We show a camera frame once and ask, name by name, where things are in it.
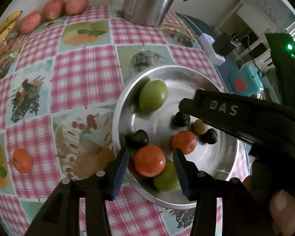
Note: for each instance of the red apple left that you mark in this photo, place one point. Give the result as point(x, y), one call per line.
point(30, 22)

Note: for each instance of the glass fruit bowl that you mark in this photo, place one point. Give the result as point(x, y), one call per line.
point(9, 45)

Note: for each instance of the round stainless steel plate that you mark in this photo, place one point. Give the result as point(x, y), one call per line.
point(218, 159)

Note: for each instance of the checkered fruit tablecloth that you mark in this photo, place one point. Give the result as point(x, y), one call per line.
point(66, 79)

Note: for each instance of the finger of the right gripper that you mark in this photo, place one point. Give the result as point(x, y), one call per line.
point(238, 116)

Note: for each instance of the dark round plum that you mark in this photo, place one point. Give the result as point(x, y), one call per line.
point(181, 120)

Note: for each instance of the green fruit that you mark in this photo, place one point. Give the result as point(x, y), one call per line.
point(167, 180)
point(153, 95)

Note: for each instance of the yellow banana bunch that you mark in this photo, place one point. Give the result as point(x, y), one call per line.
point(8, 24)

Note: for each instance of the red apple middle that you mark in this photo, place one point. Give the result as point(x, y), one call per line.
point(53, 9)

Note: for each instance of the black power adapter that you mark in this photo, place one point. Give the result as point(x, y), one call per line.
point(224, 44)

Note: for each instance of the white power strip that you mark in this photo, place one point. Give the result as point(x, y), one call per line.
point(207, 43)

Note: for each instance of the person's right hand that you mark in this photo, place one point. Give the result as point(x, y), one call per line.
point(276, 207)

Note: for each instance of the teal plastic box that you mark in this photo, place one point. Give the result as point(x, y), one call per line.
point(246, 81)

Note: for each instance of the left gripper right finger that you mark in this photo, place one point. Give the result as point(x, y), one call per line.
point(244, 212)

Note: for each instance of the orange tangerine with stem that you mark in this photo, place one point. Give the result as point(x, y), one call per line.
point(22, 160)

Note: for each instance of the brown kiwi fruit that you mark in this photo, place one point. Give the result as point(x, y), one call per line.
point(200, 127)

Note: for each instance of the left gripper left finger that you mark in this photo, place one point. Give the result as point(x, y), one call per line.
point(59, 215)

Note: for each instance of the red apple right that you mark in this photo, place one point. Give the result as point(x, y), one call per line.
point(73, 7)

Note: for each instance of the red apple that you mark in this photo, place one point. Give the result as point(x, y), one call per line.
point(30, 22)
point(73, 7)
point(53, 9)

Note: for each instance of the white shelf unit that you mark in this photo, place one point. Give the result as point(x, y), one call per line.
point(250, 20)

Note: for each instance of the dark heart-shaped plum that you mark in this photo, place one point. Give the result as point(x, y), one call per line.
point(136, 140)

